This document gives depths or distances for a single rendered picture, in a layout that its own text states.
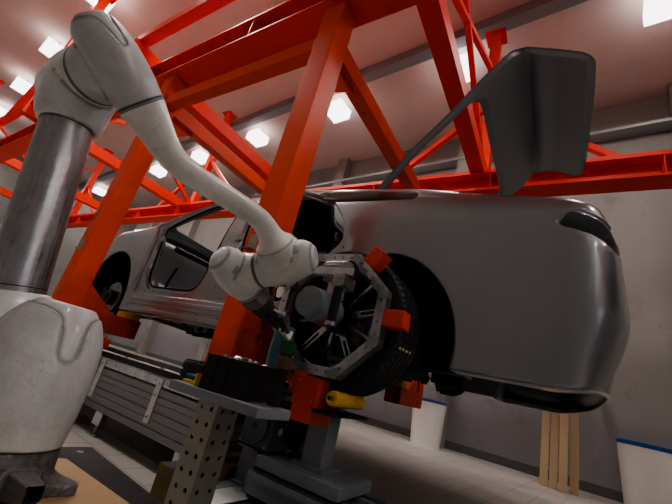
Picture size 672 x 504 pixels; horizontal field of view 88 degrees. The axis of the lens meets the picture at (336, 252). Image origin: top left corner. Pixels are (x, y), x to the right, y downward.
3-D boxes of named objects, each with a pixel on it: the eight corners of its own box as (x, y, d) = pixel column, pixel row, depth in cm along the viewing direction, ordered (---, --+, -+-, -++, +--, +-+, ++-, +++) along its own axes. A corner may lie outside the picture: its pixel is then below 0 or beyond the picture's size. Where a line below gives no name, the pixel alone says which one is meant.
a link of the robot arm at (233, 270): (228, 307, 101) (269, 297, 98) (195, 274, 90) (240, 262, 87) (235, 277, 108) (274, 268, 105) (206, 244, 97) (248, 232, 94)
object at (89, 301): (134, 340, 310) (150, 302, 322) (71, 325, 270) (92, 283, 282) (124, 337, 319) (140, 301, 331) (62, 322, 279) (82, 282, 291)
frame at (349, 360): (376, 390, 134) (399, 259, 153) (369, 388, 129) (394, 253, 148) (270, 364, 163) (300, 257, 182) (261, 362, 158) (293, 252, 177)
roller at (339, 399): (366, 412, 154) (368, 398, 156) (333, 407, 131) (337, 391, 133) (354, 408, 157) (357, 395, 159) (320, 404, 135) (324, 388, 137)
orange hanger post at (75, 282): (72, 325, 270) (189, 86, 354) (43, 319, 255) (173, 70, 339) (62, 322, 280) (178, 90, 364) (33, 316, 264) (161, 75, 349)
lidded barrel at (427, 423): (447, 450, 553) (452, 405, 576) (435, 450, 513) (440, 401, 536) (414, 440, 586) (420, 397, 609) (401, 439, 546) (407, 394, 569)
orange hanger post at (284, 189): (252, 373, 167) (357, 20, 251) (222, 367, 152) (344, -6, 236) (226, 366, 177) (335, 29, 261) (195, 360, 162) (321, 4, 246)
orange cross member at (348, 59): (435, 251, 430) (440, 221, 445) (332, 89, 231) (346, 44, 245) (426, 251, 437) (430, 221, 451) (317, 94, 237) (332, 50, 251)
